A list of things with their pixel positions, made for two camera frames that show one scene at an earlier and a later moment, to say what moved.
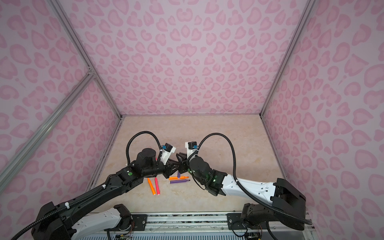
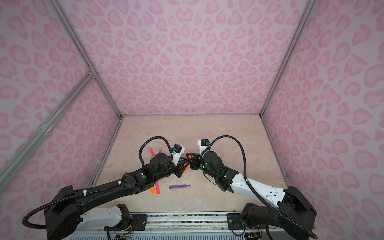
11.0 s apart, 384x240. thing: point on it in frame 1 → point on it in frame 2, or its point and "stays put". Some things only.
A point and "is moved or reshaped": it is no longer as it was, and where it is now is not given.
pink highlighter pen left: x=157 y=187 stays put
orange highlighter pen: x=176 y=178 is moved or reshaped
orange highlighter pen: x=152 y=187 stays put
